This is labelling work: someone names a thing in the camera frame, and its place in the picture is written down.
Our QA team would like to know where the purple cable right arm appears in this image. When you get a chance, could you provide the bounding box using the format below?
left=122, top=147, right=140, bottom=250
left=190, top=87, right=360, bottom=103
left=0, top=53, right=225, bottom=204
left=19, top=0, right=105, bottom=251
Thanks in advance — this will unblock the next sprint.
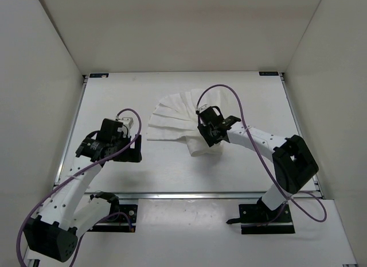
left=196, top=84, right=328, bottom=223

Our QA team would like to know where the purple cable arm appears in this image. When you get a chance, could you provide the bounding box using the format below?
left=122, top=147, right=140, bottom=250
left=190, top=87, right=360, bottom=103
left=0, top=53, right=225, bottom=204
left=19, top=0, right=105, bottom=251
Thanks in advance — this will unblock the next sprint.
left=196, top=84, right=328, bottom=223
left=16, top=108, right=142, bottom=267

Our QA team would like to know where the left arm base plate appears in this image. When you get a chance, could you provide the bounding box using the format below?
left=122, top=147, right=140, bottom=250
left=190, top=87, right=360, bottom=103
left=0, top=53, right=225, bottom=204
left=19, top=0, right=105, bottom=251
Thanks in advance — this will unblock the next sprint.
left=88, top=200, right=138, bottom=233

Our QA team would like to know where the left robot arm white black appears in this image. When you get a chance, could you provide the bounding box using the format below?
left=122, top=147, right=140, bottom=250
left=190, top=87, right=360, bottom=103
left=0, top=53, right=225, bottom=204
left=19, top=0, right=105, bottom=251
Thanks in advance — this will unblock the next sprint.
left=21, top=117, right=142, bottom=262

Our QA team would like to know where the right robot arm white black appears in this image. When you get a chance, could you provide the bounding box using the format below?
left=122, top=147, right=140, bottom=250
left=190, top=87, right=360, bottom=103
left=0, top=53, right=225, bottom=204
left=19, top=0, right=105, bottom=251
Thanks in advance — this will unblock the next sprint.
left=196, top=105, right=319, bottom=222

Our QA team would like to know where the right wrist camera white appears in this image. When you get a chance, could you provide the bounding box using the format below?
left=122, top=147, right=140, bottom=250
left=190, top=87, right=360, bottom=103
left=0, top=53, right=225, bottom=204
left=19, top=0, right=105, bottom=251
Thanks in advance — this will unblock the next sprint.
left=196, top=104, right=208, bottom=115

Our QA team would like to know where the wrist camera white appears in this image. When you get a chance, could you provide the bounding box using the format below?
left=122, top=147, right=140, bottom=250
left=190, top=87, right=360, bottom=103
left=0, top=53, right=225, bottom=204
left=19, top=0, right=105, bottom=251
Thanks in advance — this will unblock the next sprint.
left=196, top=104, right=208, bottom=115
left=115, top=114, right=134, bottom=134

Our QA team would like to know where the white pleated skirt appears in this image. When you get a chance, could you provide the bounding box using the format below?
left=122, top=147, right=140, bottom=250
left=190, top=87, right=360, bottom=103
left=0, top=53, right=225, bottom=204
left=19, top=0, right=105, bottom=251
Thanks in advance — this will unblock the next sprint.
left=146, top=88, right=229, bottom=157

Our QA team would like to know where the blue label right corner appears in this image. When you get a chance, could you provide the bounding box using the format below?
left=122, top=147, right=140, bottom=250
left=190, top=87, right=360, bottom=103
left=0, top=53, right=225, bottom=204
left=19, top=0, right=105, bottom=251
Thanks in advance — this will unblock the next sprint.
left=259, top=71, right=279, bottom=76

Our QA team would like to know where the aluminium front table rail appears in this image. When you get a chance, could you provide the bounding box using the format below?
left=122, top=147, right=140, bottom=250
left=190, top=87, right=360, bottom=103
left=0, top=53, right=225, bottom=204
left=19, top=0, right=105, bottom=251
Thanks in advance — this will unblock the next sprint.
left=53, top=191, right=323, bottom=200

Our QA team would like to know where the blue label left corner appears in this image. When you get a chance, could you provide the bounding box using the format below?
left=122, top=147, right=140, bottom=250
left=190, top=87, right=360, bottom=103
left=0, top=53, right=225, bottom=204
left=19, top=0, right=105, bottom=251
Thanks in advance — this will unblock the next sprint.
left=89, top=73, right=109, bottom=78

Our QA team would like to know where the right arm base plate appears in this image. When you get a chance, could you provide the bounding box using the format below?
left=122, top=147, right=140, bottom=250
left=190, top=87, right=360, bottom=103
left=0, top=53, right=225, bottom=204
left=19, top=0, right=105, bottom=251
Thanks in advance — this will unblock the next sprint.
left=226, top=204, right=295, bottom=235

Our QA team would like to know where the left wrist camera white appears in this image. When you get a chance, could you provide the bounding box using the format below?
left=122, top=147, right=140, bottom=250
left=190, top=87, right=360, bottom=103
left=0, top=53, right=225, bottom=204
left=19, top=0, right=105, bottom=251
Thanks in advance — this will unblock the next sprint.
left=115, top=114, right=134, bottom=134

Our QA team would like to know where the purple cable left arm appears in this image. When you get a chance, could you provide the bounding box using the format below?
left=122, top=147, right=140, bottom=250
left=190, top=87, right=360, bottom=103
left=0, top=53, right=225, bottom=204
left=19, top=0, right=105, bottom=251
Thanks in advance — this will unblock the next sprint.
left=16, top=108, right=142, bottom=267

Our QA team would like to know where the blue label corner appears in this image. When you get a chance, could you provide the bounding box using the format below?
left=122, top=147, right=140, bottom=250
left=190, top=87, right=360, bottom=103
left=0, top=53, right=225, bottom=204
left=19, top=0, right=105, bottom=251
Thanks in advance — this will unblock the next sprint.
left=259, top=71, right=279, bottom=76
left=89, top=73, right=109, bottom=78

